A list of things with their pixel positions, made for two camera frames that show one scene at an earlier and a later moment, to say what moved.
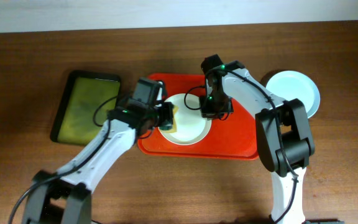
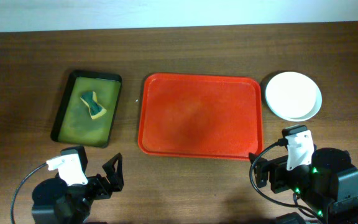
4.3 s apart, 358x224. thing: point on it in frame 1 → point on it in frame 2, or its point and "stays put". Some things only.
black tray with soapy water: [82, 93] stays put
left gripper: [166, 116] → [100, 184]
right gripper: [211, 112] → [261, 177]
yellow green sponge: [174, 129] → [90, 99]
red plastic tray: [234, 137] stays put
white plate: [192, 127] → [291, 94]
